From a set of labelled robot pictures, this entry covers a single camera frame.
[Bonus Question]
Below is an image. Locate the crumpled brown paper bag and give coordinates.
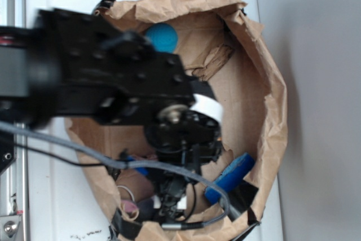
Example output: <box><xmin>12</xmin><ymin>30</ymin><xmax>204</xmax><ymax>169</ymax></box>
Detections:
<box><xmin>64</xmin><ymin>0</ymin><xmax>288</xmax><ymax>241</ymax></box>

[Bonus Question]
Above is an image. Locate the aluminium frame rail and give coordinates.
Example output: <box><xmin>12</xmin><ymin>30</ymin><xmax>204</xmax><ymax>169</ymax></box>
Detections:
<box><xmin>1</xmin><ymin>0</ymin><xmax>30</xmax><ymax>240</ymax></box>

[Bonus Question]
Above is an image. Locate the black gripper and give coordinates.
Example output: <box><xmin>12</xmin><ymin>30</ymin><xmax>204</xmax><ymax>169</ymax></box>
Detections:
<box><xmin>136</xmin><ymin>136</ymin><xmax>222</xmax><ymax>224</ymax></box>

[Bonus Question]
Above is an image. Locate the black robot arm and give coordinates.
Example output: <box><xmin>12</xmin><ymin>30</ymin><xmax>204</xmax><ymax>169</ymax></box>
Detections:
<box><xmin>1</xmin><ymin>10</ymin><xmax>230</xmax><ymax>230</ymax></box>

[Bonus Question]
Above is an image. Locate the white plastic bin lid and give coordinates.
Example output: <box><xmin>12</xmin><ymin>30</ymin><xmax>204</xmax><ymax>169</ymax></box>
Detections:
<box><xmin>25</xmin><ymin>0</ymin><xmax>284</xmax><ymax>241</ymax></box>

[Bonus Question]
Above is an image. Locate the gray plush animal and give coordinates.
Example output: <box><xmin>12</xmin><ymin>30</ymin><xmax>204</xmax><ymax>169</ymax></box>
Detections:
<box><xmin>137</xmin><ymin>198</ymin><xmax>155</xmax><ymax>221</ymax></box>

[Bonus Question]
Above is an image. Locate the blue sponge block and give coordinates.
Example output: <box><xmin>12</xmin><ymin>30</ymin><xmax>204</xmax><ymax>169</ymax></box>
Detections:
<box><xmin>214</xmin><ymin>153</ymin><xmax>258</xmax><ymax>203</ymax></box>

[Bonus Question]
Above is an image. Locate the thin black wire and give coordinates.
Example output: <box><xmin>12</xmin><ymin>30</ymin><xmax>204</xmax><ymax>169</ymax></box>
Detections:
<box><xmin>14</xmin><ymin>143</ymin><xmax>105</xmax><ymax>167</ymax></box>

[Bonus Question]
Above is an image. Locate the gray braided cable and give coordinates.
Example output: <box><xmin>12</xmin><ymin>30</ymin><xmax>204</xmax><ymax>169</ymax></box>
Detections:
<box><xmin>0</xmin><ymin>121</ymin><xmax>231</xmax><ymax>230</ymax></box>

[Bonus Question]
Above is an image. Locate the teal dimpled ball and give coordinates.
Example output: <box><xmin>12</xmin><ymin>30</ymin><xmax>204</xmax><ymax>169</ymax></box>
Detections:
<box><xmin>145</xmin><ymin>23</ymin><xmax>178</xmax><ymax>53</ymax></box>

